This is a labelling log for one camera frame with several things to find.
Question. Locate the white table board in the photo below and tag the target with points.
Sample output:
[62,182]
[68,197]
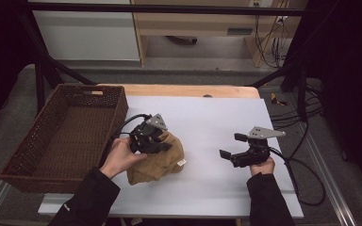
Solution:
[207,125]

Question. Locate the light wooden desk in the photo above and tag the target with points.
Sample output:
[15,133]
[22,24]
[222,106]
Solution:
[194,26]

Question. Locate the person's left hand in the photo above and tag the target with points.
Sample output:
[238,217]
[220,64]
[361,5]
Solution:
[121,157]

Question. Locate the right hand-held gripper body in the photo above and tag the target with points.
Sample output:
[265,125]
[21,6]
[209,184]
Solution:
[256,153]

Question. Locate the black metal frame crossbar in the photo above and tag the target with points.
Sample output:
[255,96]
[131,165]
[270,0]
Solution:
[169,8]

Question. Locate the tan cloth garment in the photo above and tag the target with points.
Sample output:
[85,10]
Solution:
[157,166]

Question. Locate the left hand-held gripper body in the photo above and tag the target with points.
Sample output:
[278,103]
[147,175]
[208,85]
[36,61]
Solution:
[144,139]

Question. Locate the person's right hand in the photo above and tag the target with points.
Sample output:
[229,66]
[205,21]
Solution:
[262,168]

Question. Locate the yellow and black tape piece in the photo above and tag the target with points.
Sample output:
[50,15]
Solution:
[276,100]

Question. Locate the wooden table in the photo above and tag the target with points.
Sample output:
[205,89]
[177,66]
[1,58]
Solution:
[182,90]

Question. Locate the white cabinet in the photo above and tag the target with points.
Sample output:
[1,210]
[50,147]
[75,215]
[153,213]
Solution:
[88,37]

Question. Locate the black metal frame leg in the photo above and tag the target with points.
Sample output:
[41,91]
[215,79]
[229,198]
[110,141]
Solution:
[300,81]
[41,75]

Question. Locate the brown wicker basket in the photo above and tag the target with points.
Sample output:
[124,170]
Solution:
[66,138]

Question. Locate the black curtain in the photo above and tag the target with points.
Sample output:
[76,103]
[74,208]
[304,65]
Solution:
[348,78]
[3,47]

